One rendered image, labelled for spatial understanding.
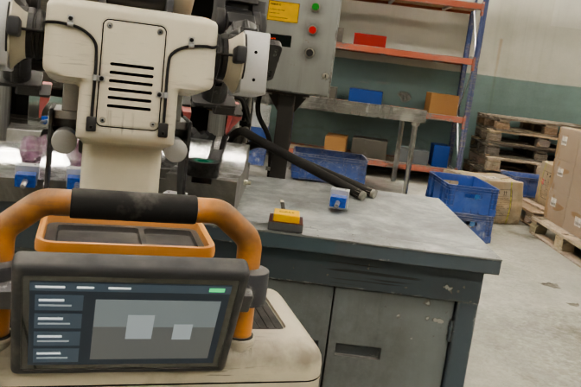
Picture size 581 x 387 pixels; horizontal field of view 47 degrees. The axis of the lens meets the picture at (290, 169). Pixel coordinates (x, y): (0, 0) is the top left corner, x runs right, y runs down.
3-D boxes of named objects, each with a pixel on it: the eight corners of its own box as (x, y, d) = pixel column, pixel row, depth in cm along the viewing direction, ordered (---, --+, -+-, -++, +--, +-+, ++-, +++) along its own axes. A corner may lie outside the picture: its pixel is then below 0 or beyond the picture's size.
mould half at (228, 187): (233, 218, 159) (239, 162, 157) (123, 205, 159) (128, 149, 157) (247, 181, 208) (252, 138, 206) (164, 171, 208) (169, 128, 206)
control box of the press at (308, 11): (291, 379, 255) (345, -17, 232) (211, 369, 254) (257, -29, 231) (291, 354, 277) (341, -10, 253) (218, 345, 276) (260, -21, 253)
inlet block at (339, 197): (344, 218, 175) (347, 198, 174) (325, 215, 175) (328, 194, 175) (347, 208, 188) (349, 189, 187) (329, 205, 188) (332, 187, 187)
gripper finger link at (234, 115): (204, 123, 166) (211, 91, 161) (233, 126, 168) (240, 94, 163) (207, 139, 161) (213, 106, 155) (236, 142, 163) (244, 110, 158)
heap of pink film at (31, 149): (92, 171, 164) (95, 139, 163) (15, 166, 159) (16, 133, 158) (92, 154, 189) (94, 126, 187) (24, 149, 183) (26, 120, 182)
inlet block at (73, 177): (87, 202, 145) (89, 178, 144) (63, 201, 144) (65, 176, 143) (87, 189, 158) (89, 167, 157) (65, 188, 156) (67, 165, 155)
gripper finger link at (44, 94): (18, 106, 153) (18, 70, 148) (51, 109, 155) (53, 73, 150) (14, 123, 148) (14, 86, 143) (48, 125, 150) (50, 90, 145)
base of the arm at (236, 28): (220, 37, 122) (283, 46, 125) (216, 11, 127) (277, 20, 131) (211, 73, 128) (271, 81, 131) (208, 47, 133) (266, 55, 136)
